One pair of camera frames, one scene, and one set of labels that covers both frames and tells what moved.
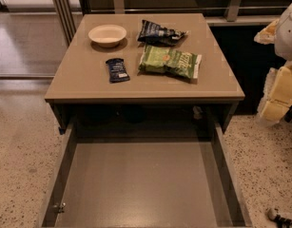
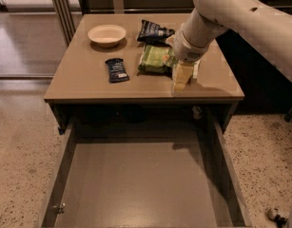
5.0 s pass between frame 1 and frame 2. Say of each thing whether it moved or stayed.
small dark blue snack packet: stayed
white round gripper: moved
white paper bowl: stayed
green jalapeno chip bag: stayed
